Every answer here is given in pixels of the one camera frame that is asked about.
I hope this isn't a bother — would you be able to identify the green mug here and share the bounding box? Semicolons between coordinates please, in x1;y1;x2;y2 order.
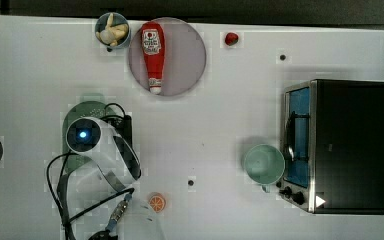
243;144;285;193

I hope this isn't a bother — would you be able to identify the black toaster oven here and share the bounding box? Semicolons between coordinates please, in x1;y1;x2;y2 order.
276;79;384;215

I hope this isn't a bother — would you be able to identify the grey round plate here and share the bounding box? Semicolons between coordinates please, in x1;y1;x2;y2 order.
128;17;206;96

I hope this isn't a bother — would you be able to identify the orange slice toy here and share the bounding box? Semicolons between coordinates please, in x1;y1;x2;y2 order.
148;193;166;213

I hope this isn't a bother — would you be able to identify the beige plush toy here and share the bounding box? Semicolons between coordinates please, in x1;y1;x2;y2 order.
95;13;129;47

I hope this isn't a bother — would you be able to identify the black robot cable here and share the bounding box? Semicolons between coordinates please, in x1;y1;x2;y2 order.
45;102;136;240

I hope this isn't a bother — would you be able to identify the red strawberry toy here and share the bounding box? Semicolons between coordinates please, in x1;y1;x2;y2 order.
224;32;239;46

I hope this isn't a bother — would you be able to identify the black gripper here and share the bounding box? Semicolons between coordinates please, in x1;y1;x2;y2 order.
107;115;132;146

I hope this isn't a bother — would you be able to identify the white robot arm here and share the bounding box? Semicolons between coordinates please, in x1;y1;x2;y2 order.
57;117;166;240

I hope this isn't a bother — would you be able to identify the red ketchup bottle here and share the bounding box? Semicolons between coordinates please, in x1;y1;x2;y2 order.
141;21;165;95

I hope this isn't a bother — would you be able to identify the blue bowl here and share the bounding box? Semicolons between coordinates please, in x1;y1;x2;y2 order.
95;12;131;50

